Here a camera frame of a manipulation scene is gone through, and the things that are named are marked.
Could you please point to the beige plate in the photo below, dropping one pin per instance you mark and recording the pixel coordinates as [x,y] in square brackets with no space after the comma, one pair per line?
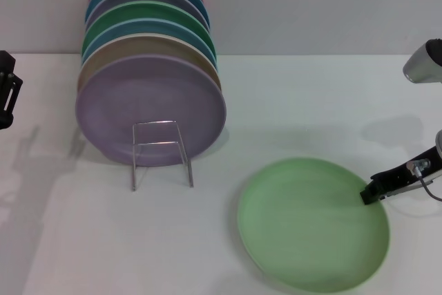
[145,46]

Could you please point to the light green plate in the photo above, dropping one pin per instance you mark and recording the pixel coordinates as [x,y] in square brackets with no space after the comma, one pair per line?
[310,222]

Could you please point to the light blue plate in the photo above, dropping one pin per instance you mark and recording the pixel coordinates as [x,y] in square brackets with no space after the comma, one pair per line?
[145,27]

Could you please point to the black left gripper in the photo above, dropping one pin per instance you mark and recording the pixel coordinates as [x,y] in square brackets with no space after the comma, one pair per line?
[2,101]

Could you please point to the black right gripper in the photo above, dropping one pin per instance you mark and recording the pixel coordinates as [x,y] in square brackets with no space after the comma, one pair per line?
[397,175]

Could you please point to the dark green plate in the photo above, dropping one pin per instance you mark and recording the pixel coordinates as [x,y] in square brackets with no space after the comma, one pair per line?
[145,10]

